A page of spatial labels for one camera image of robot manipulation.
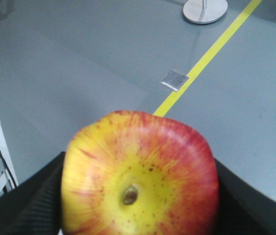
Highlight silver floor stand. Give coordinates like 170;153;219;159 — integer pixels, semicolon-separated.
182;0;228;24

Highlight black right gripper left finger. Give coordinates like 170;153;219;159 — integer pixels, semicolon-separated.
0;152;65;235

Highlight metal floor plate far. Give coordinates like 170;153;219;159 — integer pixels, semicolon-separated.
160;70;189;92

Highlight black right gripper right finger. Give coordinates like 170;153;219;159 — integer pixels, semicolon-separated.
216;160;276;235

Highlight red yellow apple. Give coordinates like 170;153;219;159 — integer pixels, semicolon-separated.
61;111;219;235

